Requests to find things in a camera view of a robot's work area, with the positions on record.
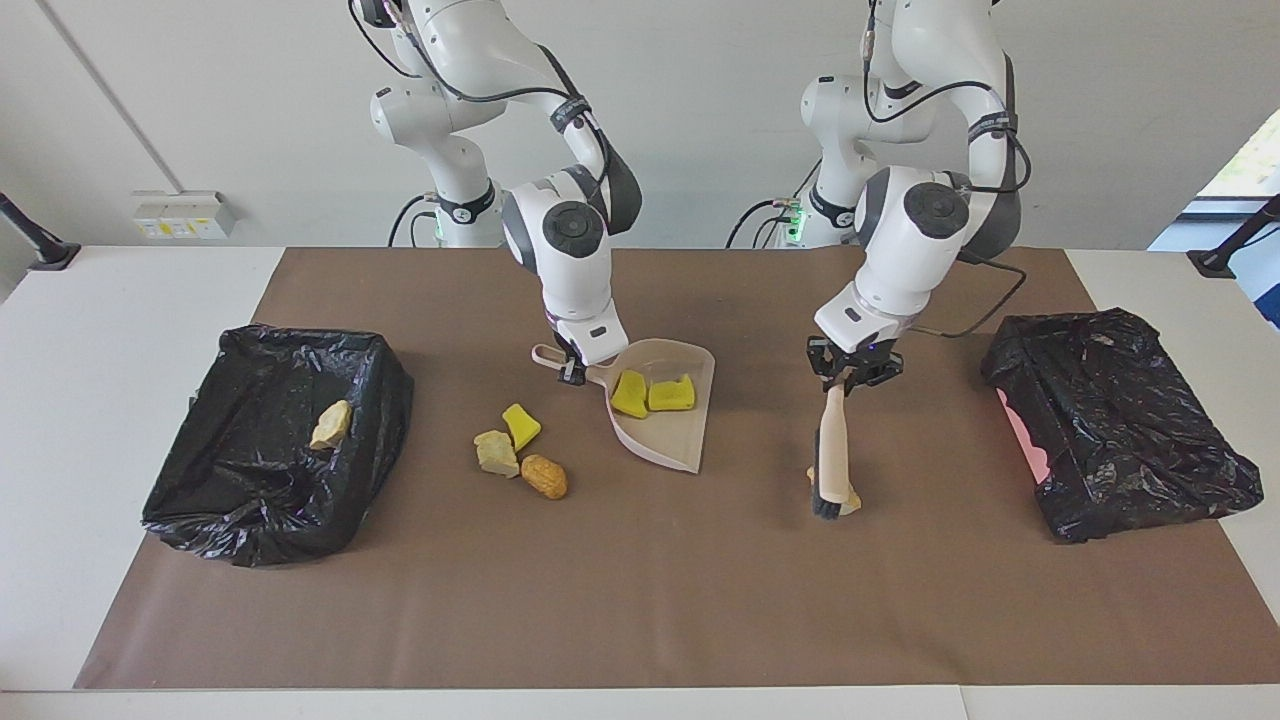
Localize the beige hand brush black bristles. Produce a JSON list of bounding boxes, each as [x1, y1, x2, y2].
[[812, 385, 849, 519]]

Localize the small yellow sponge wedge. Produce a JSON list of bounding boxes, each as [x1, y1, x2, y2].
[[501, 403, 542, 451]]

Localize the notched yellow sponge piece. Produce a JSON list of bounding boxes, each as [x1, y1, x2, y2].
[[648, 374, 697, 412]]

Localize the brown rounded foam lump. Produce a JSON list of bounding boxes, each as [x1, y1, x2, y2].
[[520, 454, 569, 501]]

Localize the small pale foam chunk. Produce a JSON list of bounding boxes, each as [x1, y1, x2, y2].
[[474, 430, 521, 479]]

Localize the pale pink plastic dustpan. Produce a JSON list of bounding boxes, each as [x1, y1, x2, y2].
[[530, 338, 717, 474]]

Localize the large pale foam chunk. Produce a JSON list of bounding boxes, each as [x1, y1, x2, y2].
[[806, 465, 863, 517]]

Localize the pink bin wrapped black bag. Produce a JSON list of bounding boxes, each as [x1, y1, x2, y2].
[[980, 307, 1265, 544]]

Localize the open black bag lined bin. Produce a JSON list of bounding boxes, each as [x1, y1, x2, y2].
[[140, 322, 415, 569]]

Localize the slim tan foam chunk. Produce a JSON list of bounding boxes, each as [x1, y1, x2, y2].
[[310, 400, 354, 451]]

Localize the brown table mat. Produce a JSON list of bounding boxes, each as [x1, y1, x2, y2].
[[75, 247, 1280, 691]]

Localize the black stand foot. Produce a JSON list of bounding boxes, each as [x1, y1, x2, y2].
[[1187, 195, 1280, 280], [0, 192, 82, 272]]

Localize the bright window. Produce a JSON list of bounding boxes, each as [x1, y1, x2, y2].
[[1197, 108, 1280, 201]]

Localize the white wall socket box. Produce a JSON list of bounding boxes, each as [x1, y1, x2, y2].
[[130, 190, 238, 242]]

